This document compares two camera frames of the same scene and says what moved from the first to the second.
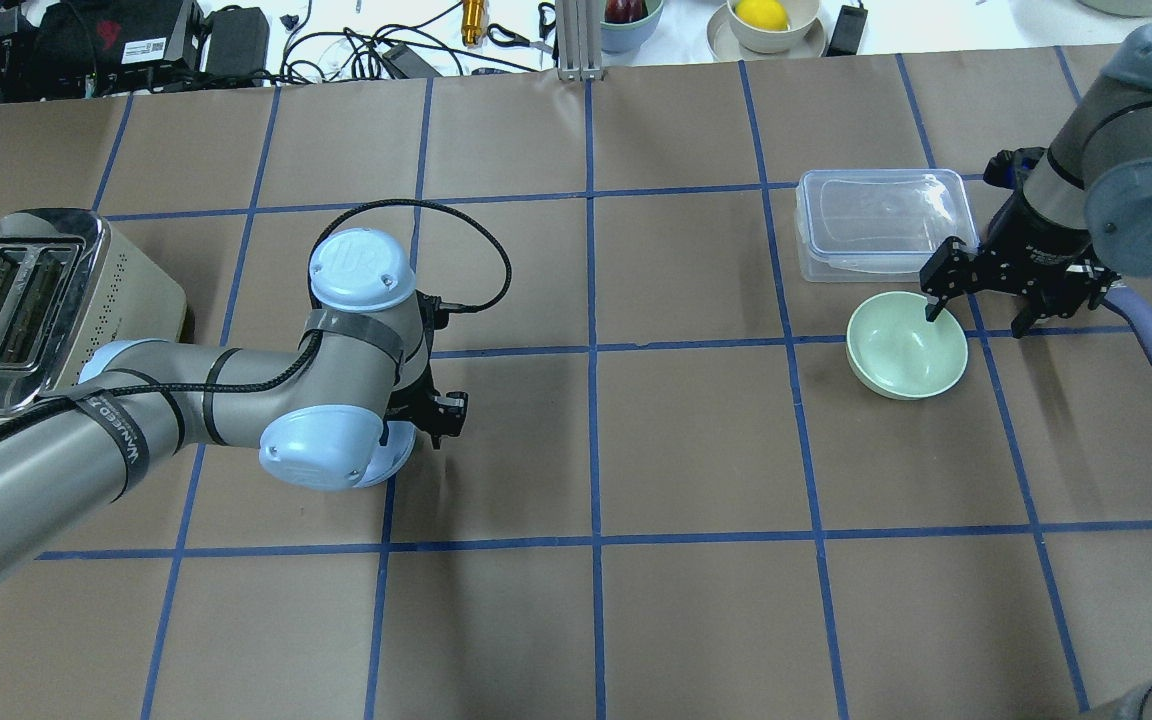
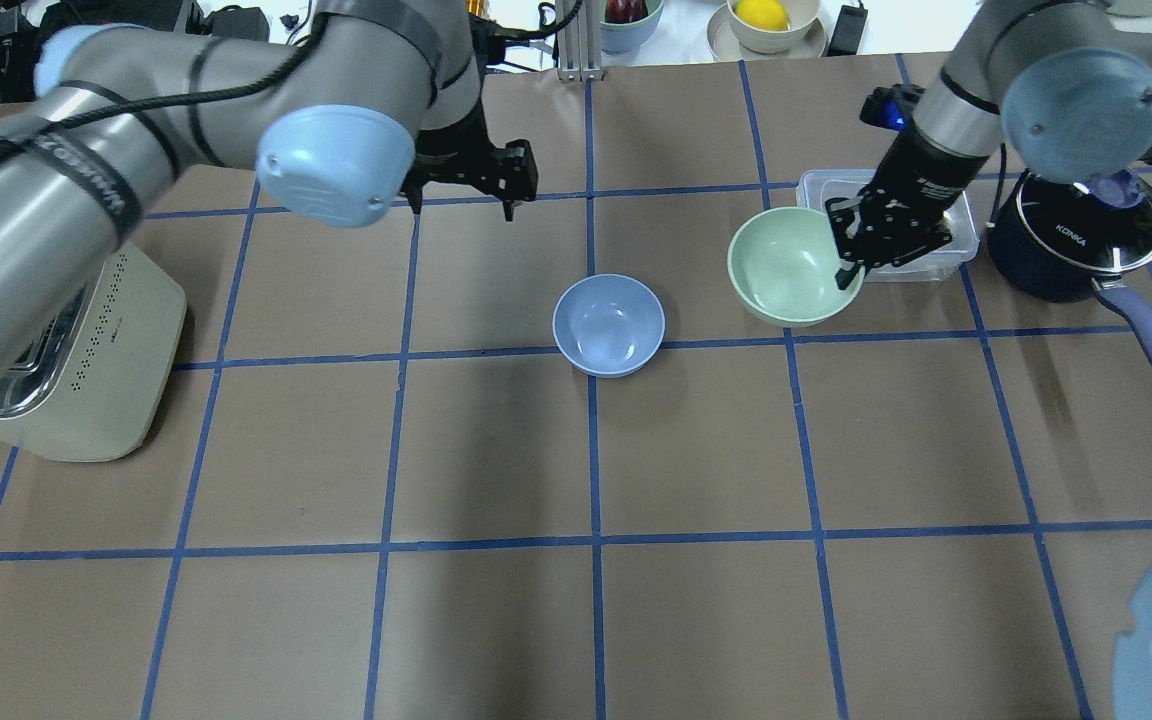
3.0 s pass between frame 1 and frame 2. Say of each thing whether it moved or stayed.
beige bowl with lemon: stayed
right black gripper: moved
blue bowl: moved
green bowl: moved
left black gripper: moved
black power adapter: stayed
